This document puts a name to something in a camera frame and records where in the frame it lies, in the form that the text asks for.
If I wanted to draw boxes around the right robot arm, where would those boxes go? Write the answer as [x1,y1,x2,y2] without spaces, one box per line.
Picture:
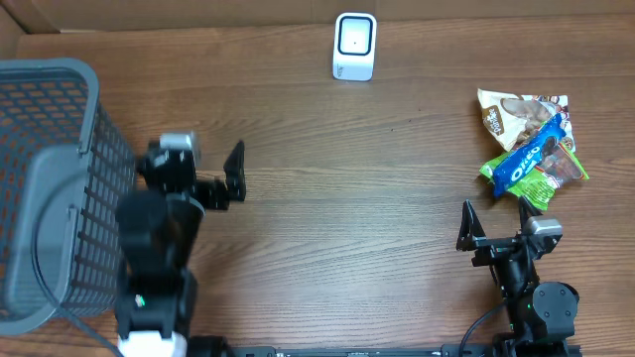
[455,196,581,356]

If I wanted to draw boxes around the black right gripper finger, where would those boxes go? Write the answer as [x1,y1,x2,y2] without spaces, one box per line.
[518,196,542,232]
[455,199,486,251]

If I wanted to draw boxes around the blue snack bar wrapper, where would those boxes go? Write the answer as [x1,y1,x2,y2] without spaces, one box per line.
[492,114,566,197]

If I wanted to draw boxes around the grey plastic basket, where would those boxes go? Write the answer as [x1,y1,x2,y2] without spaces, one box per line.
[1,59,136,335]

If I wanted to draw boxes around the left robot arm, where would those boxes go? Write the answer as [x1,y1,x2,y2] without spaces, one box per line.
[114,140,246,357]

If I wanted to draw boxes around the white barcode scanner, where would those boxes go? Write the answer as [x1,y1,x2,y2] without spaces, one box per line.
[332,12,377,81]

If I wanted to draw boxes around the green snack bag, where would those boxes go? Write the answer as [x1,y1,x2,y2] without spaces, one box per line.
[507,144,588,210]

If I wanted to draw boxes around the black rail at table edge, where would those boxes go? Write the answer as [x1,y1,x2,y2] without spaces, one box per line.
[188,335,584,357]

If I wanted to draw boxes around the beige cookie bag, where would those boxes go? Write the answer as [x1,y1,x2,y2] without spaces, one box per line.
[477,88,575,152]

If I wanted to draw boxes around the brown cardboard back wall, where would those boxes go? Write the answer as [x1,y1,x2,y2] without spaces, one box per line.
[1,0,634,34]

